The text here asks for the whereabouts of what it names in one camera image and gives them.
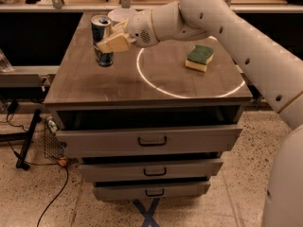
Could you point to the green yellow sponge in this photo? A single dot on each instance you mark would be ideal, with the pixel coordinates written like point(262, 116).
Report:
point(199, 57)

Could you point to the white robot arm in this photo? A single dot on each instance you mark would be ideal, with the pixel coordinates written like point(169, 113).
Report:
point(273, 70)

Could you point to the grey drawer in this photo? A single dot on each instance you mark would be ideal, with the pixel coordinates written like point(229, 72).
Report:
point(150, 191)
point(141, 171)
point(156, 141)

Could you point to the white bowl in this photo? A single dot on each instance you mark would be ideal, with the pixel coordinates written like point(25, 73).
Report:
point(119, 15)

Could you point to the wire mesh basket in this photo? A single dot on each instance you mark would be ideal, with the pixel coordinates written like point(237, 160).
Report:
point(53, 148)

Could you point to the grey drawer cabinet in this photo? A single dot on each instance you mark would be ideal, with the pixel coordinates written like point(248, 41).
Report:
point(145, 88)

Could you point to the redbull can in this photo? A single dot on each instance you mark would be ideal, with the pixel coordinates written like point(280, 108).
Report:
point(100, 25)

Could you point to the bottom grey drawer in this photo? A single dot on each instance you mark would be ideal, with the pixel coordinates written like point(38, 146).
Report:
point(150, 191)

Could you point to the blue tape cross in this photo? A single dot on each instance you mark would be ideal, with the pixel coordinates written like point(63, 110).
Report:
point(148, 214)

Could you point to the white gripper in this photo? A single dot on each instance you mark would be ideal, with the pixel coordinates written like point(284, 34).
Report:
point(140, 27)

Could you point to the clear plastic cup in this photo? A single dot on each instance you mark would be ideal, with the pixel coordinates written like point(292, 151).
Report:
point(5, 65)

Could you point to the top grey drawer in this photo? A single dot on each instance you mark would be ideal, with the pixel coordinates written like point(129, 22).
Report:
point(156, 141)

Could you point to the middle grey drawer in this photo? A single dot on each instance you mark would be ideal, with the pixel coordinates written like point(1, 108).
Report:
point(141, 171)

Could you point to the black bar stand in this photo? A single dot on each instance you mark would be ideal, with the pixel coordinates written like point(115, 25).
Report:
point(21, 162)

